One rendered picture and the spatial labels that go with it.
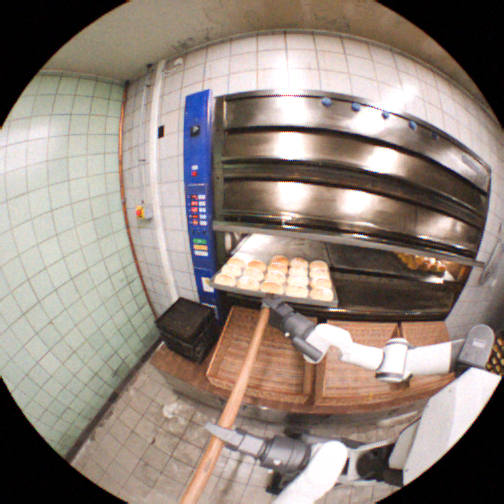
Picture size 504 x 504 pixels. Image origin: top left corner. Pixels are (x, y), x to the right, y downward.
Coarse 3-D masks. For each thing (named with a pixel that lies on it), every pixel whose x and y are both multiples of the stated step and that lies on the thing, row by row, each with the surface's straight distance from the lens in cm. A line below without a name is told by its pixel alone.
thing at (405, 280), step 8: (232, 256) 102; (336, 272) 97; (344, 272) 98; (352, 272) 101; (360, 272) 104; (368, 272) 107; (376, 272) 111; (360, 280) 103; (368, 280) 105; (376, 280) 107; (384, 280) 110; (392, 280) 113; (400, 280) 116; (408, 280) 120; (416, 280) 125; (424, 280) 132; (432, 280) 140; (440, 280) 149; (448, 280) 159; (456, 288) 166
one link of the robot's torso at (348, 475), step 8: (392, 440) 78; (360, 448) 80; (368, 448) 77; (352, 456) 84; (360, 456) 87; (344, 464) 100; (352, 464) 84; (344, 472) 100; (352, 472) 85; (344, 480) 86; (352, 480) 85; (360, 480) 82
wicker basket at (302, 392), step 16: (240, 320) 119; (256, 320) 115; (224, 336) 109; (240, 336) 127; (272, 336) 121; (224, 352) 118; (240, 352) 123; (272, 352) 123; (288, 352) 124; (208, 368) 101; (224, 368) 117; (240, 368) 116; (256, 368) 116; (272, 368) 116; (288, 368) 118; (304, 368) 120; (224, 384) 105; (256, 384) 111; (272, 384) 112; (288, 384) 113; (304, 384) 114; (288, 400) 108; (304, 400) 106
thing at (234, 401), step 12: (264, 312) 60; (264, 324) 57; (252, 336) 54; (252, 348) 50; (252, 360) 49; (240, 372) 47; (240, 384) 45; (240, 396) 45; (228, 408) 44; (228, 420) 43; (216, 444) 43; (204, 456) 44; (216, 456) 44; (204, 468) 44; (192, 480) 46; (204, 480) 45; (192, 492) 46
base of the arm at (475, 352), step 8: (472, 328) 60; (480, 328) 60; (488, 328) 60; (472, 336) 58; (480, 336) 59; (488, 336) 59; (464, 344) 57; (472, 344) 57; (480, 344) 58; (488, 344) 58; (464, 352) 56; (472, 352) 56; (480, 352) 57; (488, 352) 57; (464, 360) 56; (472, 360) 56; (480, 360) 56; (456, 368) 59; (464, 368) 58; (480, 368) 56; (456, 376) 66
